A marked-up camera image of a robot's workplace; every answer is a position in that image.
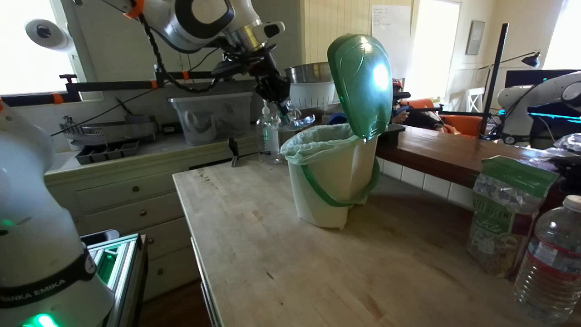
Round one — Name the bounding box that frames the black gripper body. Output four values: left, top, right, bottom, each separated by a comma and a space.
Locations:
248, 51, 285, 89

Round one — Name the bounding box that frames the pale green bin liner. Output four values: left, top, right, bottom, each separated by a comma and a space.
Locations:
277, 124, 374, 175

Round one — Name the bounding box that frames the green bin lid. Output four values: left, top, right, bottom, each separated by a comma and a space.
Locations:
326, 33, 395, 144

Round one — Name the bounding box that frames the white compost bin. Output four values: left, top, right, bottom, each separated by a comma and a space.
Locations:
286, 138, 381, 233

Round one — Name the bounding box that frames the dark wooden counter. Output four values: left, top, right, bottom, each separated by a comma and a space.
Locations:
375, 124, 581, 189

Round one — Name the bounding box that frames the silver and white pot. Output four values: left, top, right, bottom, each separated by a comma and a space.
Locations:
285, 60, 339, 113

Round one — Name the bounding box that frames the clear soap bottle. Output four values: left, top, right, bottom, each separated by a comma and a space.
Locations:
259, 98, 281, 156

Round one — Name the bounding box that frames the clear plastic container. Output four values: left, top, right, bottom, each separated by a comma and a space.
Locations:
168, 91, 257, 147

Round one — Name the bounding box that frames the small black table clamp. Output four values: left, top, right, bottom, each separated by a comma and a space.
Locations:
227, 136, 241, 169

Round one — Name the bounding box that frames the black bar with orange clips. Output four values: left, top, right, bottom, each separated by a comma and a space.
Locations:
0, 69, 234, 109

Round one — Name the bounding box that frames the grey dish rack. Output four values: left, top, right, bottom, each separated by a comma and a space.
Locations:
60, 115, 159, 147

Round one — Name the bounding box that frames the white drawer cabinet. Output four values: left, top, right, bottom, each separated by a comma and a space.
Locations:
38, 135, 263, 305

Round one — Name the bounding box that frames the orange cushion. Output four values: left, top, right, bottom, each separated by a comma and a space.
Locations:
443, 113, 486, 138

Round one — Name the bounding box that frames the black desk lamp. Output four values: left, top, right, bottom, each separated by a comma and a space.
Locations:
479, 22, 542, 136

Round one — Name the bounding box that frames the green-lit metal control box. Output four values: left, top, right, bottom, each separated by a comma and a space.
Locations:
79, 229, 150, 327

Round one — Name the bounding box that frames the green snack bag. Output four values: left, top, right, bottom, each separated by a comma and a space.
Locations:
464, 153, 561, 280

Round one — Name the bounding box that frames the clear water bottle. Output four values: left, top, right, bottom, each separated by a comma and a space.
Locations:
512, 193, 581, 325

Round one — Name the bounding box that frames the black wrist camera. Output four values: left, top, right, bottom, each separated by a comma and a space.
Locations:
212, 49, 263, 80

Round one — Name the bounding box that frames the green bin handle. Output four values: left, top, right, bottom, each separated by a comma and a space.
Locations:
299, 158, 381, 209

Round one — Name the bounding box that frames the white wall paper sheet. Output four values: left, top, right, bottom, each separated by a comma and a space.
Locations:
370, 4, 414, 62

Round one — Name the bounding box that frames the orange cable strap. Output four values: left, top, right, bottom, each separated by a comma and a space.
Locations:
125, 0, 147, 20

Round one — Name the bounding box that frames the framed wall picture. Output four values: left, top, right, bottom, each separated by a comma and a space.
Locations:
463, 18, 486, 58

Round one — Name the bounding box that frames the round white wall fixture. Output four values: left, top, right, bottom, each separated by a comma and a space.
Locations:
23, 17, 72, 53

